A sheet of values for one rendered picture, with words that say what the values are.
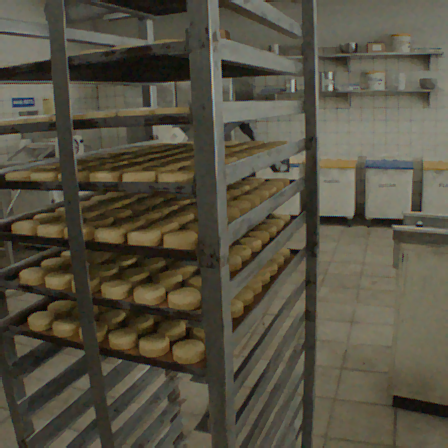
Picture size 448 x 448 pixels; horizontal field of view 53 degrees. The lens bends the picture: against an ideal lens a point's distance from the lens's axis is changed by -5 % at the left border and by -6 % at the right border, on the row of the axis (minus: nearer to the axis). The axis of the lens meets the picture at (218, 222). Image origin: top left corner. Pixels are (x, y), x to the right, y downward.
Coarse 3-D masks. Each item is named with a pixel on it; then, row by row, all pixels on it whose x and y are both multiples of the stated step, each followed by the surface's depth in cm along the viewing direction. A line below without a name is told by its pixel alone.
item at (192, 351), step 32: (288, 256) 117; (256, 288) 96; (32, 320) 83; (64, 320) 83; (96, 320) 87; (128, 320) 82; (160, 320) 86; (128, 352) 75; (160, 352) 73; (192, 352) 71
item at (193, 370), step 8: (288, 248) 122; (16, 328) 82; (32, 336) 81; (40, 336) 80; (48, 336) 79; (64, 344) 78; (72, 344) 77; (80, 344) 76; (104, 352) 74; (112, 352) 74; (120, 352) 73; (128, 360) 73; (136, 360) 72; (144, 360) 71; (152, 360) 71; (160, 360) 70; (168, 368) 70; (176, 368) 69; (184, 368) 69; (192, 368) 68; (200, 368) 68; (200, 376) 68
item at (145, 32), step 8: (144, 24) 122; (144, 32) 123; (152, 32) 125; (152, 40) 125; (144, 88) 127; (152, 88) 127; (144, 96) 128; (152, 96) 127; (144, 104) 128; (152, 104) 128; (144, 128) 130; (152, 128) 129; (152, 136) 130; (176, 392) 150; (168, 400) 151; (176, 416) 151; (176, 440) 154
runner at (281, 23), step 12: (228, 0) 66; (240, 0) 70; (252, 0) 75; (240, 12) 76; (252, 12) 76; (264, 12) 81; (276, 12) 88; (264, 24) 88; (276, 24) 89; (288, 24) 96; (300, 24) 105; (288, 36) 105; (300, 36) 106
